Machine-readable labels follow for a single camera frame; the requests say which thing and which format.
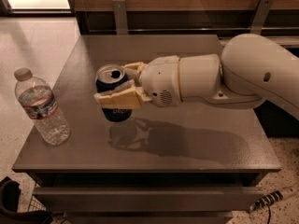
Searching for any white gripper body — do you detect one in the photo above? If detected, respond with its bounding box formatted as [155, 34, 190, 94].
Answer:
[139, 56, 181, 107]

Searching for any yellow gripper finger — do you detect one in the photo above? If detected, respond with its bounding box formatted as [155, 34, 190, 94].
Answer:
[122, 62, 147, 82]
[93, 79, 152, 109]

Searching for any blue pepsi can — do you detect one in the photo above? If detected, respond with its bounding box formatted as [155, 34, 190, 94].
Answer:
[95, 64, 132, 122]

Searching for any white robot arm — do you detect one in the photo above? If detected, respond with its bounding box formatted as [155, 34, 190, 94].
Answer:
[94, 34, 299, 119]

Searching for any clear plastic water bottle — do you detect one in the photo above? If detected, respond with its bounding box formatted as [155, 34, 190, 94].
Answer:
[14, 68, 71, 146]

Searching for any left metal bracket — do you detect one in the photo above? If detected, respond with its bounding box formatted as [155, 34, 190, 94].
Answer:
[113, 0, 129, 35]

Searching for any metal bracket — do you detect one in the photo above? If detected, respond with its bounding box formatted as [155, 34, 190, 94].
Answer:
[113, 0, 129, 35]
[249, 0, 274, 35]

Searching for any right metal bracket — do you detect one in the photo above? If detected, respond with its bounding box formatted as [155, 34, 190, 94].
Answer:
[249, 0, 274, 35]

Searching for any wire basket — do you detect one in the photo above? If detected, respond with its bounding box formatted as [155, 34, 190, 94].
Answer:
[27, 193, 47, 212]

